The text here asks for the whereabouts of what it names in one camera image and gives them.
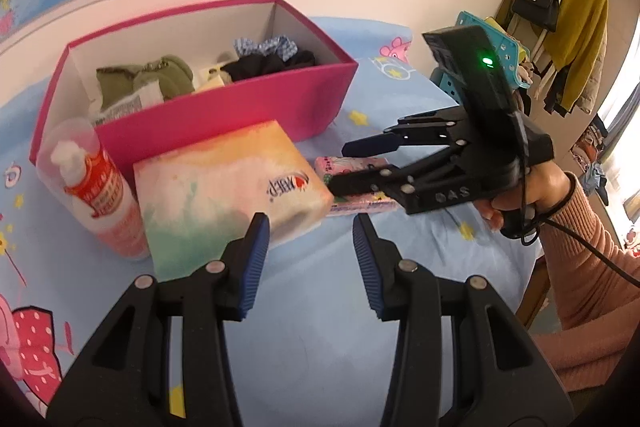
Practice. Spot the black scrunchie with pearls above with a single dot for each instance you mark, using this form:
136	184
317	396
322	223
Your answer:
260	66

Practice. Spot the colourful clothes pile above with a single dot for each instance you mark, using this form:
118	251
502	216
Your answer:
595	172

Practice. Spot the pink cardboard box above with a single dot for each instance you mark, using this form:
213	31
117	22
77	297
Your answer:
225	117

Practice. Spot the teal plastic basket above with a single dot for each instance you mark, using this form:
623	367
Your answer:
515	62
447	87

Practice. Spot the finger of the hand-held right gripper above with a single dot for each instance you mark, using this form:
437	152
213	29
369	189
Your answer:
380	142
365	181

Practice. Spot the olive green scrunchie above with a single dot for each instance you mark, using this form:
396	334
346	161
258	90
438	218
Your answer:
165	74

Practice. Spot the clear plastic packet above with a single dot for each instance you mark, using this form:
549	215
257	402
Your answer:
130	104

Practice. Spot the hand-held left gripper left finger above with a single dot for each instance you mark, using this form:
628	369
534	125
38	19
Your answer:
252	264

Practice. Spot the blue gingham scrunchie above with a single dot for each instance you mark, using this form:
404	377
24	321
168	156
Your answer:
280	44

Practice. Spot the person's right hand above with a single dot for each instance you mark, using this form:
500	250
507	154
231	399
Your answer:
540	187

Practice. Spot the pastel soft tissue pack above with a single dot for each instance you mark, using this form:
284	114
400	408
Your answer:
215	197

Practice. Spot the person's right forearm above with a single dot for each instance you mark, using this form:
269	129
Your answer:
585	277

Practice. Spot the black handbag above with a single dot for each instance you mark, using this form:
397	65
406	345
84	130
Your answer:
535	4

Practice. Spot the pink lotion bottle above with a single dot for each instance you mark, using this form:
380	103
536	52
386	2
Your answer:
105	192

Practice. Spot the pink floral pocket tissue pack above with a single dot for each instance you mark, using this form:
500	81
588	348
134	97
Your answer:
350	164

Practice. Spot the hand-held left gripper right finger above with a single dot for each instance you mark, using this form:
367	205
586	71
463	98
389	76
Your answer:
367	264

